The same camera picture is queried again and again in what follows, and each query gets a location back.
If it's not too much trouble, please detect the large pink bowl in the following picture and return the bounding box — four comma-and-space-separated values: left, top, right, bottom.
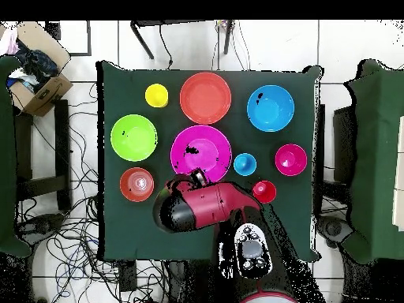
170, 125, 233, 184

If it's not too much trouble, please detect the red cup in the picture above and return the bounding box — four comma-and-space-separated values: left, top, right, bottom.
252, 180, 278, 204

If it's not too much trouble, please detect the blue cup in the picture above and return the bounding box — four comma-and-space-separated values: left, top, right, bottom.
233, 152, 257, 177

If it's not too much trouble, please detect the small orange bowl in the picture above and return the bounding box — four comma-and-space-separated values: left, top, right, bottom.
118, 166, 155, 203

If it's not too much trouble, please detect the dark green tablecloth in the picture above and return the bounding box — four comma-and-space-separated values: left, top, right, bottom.
95, 60, 324, 263

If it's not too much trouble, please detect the green bowl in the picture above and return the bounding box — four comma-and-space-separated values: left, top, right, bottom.
110, 114, 159, 163

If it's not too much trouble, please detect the large orange bowl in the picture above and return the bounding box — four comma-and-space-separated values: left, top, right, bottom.
179, 71, 233, 125

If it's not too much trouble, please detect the yellow cup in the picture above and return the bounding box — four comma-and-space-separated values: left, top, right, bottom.
144, 83, 170, 109

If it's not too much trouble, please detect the small crimson bowl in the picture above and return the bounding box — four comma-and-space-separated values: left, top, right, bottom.
274, 143, 308, 177

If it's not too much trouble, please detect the large blue bowl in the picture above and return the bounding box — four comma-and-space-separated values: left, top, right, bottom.
246, 84, 296, 133

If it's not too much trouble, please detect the black power strip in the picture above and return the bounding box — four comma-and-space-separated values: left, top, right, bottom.
118, 260, 138, 293

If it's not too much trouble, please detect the black bench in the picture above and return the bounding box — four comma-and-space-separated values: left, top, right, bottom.
13, 99, 73, 211

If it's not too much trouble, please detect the black box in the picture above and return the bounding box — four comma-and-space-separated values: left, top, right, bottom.
333, 105, 357, 184

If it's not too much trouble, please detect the cardboard box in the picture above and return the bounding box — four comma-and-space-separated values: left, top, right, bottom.
6, 21, 74, 118

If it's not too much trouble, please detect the green cloth covered table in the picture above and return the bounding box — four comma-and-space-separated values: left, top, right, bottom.
342, 58, 404, 264
0, 54, 32, 258

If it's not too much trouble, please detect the dark clothes bundle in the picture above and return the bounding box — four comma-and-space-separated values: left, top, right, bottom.
13, 39, 60, 93

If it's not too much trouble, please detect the beige board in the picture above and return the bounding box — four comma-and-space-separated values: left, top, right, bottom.
391, 115, 404, 232

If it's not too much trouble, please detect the tangle of floor cables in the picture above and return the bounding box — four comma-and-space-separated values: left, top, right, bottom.
13, 81, 168, 303

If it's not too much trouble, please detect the black metal table frame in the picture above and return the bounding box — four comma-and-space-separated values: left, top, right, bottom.
129, 19, 236, 61

